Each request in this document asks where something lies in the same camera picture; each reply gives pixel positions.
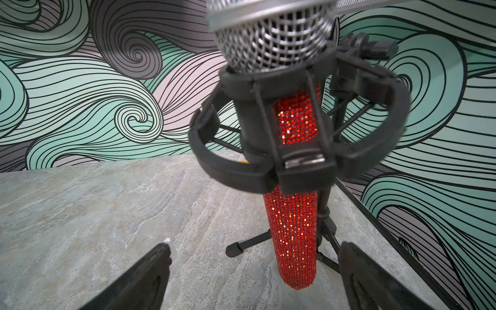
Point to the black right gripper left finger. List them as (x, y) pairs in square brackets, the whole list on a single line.
[(142, 286)]

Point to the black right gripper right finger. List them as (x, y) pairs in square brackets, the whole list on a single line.
[(370, 286)]

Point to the black microphone tripod stand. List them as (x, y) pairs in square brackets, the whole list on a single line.
[(361, 110)]

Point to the red glitter microphone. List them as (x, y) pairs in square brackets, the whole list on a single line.
[(266, 36)]

